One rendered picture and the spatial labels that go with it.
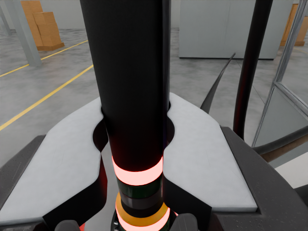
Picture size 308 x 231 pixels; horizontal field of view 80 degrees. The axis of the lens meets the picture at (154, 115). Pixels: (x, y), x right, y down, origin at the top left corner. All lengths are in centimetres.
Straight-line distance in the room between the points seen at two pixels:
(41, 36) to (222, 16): 622
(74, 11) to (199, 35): 1009
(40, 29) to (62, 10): 640
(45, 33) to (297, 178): 822
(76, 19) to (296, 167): 1404
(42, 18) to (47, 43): 84
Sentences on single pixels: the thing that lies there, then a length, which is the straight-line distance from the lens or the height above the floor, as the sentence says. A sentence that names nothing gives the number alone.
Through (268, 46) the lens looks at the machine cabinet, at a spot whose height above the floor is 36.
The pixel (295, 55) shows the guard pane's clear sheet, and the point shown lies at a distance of 147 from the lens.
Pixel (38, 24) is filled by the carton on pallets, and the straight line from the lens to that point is 837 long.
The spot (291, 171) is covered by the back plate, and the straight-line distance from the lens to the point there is 54.
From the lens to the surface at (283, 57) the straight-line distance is 155.
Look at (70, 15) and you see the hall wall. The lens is 1441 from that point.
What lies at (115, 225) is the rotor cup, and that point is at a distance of 39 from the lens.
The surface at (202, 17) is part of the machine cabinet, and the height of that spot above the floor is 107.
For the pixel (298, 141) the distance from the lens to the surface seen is 31.
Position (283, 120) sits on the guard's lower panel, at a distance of 147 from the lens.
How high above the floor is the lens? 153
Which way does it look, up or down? 32 degrees down
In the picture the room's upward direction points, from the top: 2 degrees counter-clockwise
